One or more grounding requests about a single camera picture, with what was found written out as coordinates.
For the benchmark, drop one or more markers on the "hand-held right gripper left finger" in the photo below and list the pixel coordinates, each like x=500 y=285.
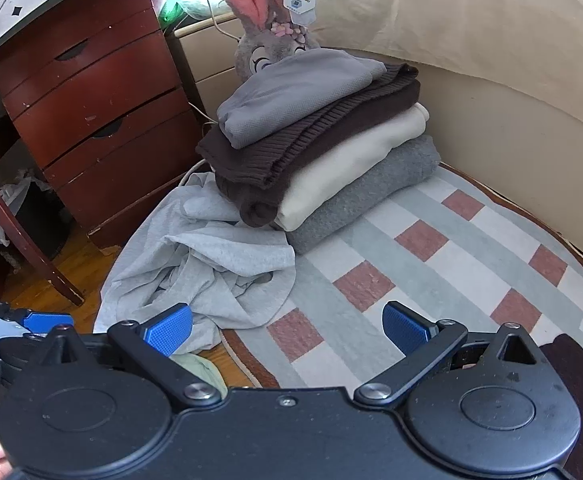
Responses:
x=171 y=327

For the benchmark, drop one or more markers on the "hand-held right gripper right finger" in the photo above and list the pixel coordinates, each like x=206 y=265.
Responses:
x=404 y=327

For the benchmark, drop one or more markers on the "white nightstand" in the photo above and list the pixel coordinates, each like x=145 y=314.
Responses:
x=211 y=55

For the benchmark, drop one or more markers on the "grey plush rabbit toy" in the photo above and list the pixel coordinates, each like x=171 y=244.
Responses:
x=251 y=55

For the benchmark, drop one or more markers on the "light green cloth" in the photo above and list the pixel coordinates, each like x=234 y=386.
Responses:
x=204 y=370

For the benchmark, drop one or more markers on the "black trash bin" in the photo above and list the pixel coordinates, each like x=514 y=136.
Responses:
x=41 y=220

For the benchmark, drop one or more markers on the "red-brown wooden desk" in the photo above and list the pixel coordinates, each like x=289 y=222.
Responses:
x=96 y=85

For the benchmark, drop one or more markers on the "grey folded top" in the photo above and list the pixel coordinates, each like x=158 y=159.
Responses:
x=291 y=95

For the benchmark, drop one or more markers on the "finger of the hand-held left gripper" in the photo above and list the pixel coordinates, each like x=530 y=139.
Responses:
x=46 y=321

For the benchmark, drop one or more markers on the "light grey t-shirt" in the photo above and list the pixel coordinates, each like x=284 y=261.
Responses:
x=196 y=260

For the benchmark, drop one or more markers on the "checkered floor mat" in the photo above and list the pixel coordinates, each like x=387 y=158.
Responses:
x=421 y=280

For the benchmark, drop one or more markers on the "white hang tag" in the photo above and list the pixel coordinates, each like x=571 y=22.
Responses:
x=300 y=5

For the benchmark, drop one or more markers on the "wooden chair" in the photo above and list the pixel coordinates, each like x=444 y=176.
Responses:
x=16 y=230

